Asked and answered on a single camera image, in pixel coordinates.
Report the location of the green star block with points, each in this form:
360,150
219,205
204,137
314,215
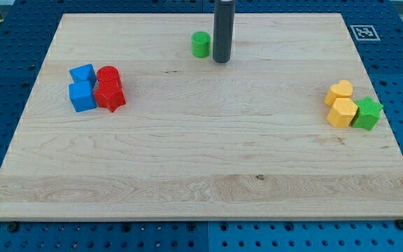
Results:
368,113

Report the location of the yellow heart block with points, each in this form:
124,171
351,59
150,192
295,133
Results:
342,89

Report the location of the red star block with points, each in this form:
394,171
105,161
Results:
109,95

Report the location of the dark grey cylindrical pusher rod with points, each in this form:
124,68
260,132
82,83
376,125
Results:
223,27

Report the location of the white fiducial marker tag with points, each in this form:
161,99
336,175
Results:
364,32

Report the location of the red cylinder block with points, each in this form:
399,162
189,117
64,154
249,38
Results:
109,73

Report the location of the blue triangle block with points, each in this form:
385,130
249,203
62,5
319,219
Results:
84,73

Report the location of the green cylinder block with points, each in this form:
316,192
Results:
200,44

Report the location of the blue cube block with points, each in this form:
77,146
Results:
81,96

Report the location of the yellow hexagon block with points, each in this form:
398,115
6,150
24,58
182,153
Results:
342,112

